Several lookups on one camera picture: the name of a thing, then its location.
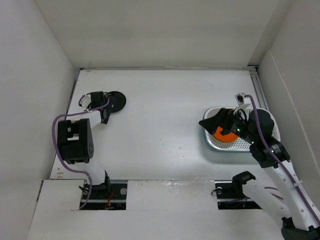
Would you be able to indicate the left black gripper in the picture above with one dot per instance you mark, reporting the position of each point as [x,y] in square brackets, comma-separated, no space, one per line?
[108,113]

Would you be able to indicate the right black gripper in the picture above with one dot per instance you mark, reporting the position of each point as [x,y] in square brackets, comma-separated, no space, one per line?
[221,118]

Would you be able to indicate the black plate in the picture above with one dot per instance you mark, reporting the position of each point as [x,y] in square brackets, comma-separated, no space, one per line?
[118,100]

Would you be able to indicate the orange plate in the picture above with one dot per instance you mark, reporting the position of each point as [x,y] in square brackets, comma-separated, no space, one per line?
[227,138]

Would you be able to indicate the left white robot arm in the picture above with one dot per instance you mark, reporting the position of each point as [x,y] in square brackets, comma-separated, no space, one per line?
[74,143]

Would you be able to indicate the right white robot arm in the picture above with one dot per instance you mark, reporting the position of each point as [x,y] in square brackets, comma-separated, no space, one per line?
[294,212]

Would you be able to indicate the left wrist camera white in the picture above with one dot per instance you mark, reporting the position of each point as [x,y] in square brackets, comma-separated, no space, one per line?
[84,101]

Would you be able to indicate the aluminium rail right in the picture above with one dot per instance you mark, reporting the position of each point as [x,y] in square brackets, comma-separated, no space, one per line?
[260,82]

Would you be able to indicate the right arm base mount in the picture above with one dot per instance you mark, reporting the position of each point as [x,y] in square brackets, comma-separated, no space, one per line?
[229,193]

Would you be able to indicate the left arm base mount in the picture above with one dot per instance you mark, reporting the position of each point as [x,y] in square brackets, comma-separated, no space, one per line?
[114,200]

